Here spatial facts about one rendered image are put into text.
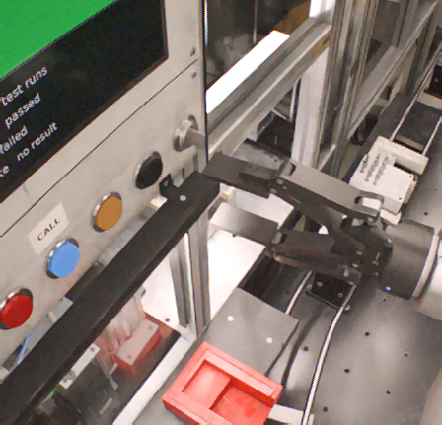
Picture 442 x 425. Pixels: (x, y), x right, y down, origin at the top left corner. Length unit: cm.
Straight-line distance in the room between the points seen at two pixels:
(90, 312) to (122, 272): 5
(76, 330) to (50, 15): 28
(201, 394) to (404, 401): 52
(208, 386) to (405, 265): 49
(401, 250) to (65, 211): 29
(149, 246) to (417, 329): 90
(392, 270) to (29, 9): 37
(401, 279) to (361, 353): 76
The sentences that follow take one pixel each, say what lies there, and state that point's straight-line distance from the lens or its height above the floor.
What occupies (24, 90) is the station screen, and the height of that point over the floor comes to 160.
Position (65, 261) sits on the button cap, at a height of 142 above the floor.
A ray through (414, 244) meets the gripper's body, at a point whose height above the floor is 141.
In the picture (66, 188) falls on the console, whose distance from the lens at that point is 42.
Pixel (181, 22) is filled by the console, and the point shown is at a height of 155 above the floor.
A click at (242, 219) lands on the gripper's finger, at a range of 58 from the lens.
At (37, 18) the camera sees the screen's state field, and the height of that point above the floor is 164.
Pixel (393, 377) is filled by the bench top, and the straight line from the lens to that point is 123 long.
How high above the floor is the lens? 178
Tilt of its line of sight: 51 degrees down
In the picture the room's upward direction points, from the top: straight up
